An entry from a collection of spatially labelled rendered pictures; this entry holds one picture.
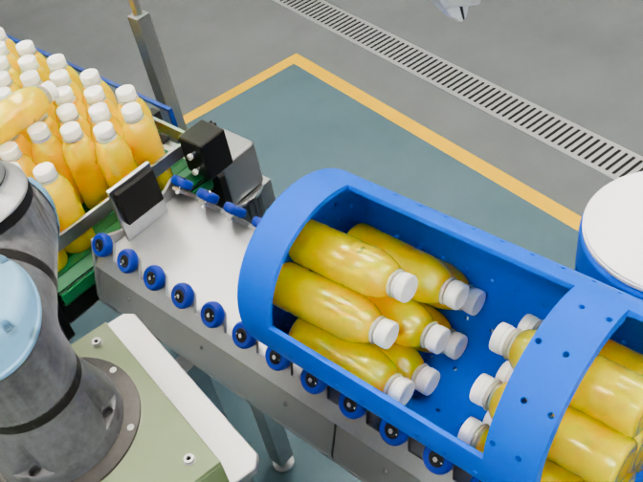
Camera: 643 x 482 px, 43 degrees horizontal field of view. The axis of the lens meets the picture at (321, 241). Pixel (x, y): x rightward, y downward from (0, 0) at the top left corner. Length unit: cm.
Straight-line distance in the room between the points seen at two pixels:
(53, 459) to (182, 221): 78
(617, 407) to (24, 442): 63
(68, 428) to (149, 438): 9
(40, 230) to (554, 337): 56
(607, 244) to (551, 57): 234
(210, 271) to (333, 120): 192
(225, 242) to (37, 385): 74
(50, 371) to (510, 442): 49
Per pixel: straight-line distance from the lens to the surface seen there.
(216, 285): 145
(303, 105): 344
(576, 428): 98
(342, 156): 313
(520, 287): 118
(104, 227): 169
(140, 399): 97
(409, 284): 107
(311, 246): 112
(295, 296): 113
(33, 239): 90
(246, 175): 187
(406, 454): 119
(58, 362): 86
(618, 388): 96
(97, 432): 92
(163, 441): 93
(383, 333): 108
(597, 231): 131
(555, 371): 91
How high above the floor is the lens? 195
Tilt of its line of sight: 44 degrees down
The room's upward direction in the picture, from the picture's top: 12 degrees counter-clockwise
